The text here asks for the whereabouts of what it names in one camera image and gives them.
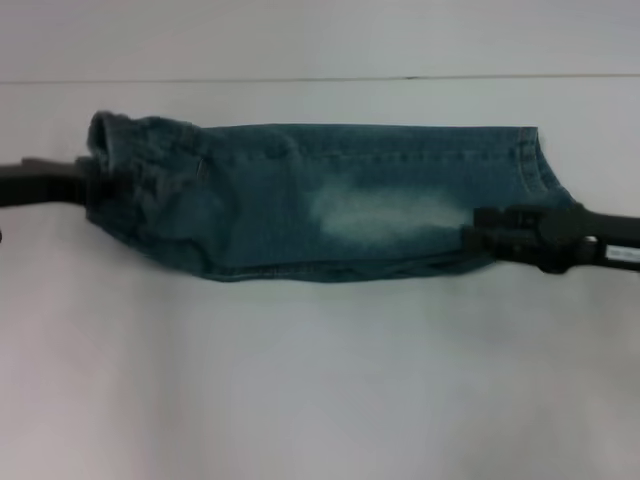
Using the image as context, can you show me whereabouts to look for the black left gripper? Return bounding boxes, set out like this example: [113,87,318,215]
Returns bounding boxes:
[0,155,119,209]

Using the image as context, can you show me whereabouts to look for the blue denim shorts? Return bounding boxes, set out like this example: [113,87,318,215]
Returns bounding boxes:
[84,109,586,284]

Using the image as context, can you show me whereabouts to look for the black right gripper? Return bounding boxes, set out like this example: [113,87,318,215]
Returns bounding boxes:
[462,204,640,275]

